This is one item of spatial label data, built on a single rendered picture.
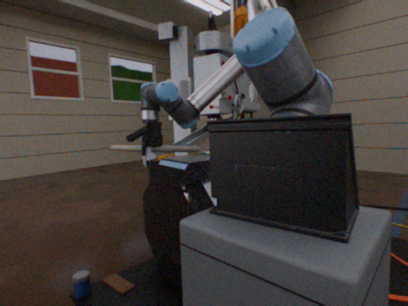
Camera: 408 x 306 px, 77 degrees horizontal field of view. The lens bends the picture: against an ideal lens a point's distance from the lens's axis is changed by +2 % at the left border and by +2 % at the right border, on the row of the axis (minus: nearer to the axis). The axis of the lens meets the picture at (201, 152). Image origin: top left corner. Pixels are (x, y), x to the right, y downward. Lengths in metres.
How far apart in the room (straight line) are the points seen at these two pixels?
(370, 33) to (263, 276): 6.30
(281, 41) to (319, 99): 0.19
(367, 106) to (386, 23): 1.60
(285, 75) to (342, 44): 6.07
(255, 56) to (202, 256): 0.48
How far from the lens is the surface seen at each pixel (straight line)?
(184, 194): 1.47
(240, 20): 2.63
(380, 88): 6.40
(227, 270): 0.61
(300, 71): 0.67
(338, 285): 0.49
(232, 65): 1.19
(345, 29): 6.78
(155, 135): 1.17
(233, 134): 0.62
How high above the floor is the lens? 1.09
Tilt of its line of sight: 6 degrees down
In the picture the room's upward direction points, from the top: 2 degrees counter-clockwise
